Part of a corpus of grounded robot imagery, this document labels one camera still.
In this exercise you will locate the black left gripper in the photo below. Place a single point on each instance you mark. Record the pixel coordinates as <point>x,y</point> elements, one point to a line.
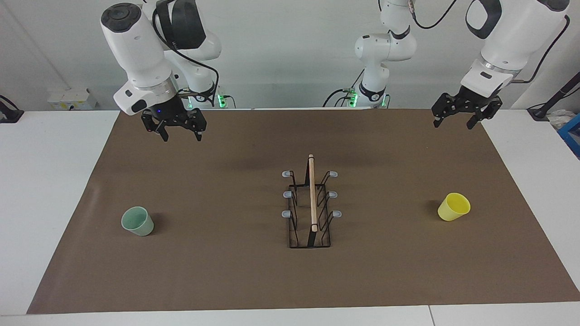
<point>469,102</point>

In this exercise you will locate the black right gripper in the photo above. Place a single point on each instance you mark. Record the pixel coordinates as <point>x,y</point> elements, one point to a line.
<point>171,113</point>

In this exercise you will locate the yellow plastic cup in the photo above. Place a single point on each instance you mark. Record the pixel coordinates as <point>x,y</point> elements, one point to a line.
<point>453,207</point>

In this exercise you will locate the green plastic cup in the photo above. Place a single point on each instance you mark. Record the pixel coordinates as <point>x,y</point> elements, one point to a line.
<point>138,222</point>

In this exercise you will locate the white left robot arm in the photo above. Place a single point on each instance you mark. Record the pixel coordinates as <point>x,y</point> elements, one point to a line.
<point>512,40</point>

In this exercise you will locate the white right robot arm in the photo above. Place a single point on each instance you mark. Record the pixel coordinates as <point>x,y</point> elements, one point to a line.
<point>136,45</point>

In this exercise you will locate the crumpled clear plastic bag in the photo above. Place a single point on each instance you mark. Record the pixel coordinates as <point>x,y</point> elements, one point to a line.
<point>559,118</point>

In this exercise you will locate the black pole stand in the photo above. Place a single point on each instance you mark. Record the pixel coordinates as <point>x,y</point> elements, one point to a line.
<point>559,93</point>

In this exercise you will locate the white power box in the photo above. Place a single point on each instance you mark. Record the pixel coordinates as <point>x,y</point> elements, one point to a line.
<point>72,99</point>

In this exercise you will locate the blue box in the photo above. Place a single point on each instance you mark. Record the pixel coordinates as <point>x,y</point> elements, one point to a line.
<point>572,133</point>

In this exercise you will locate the brown table mat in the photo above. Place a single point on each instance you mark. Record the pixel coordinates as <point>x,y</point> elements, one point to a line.
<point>217,253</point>

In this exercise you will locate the black clamp mount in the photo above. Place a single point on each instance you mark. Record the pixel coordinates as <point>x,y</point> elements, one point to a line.
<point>9,114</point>

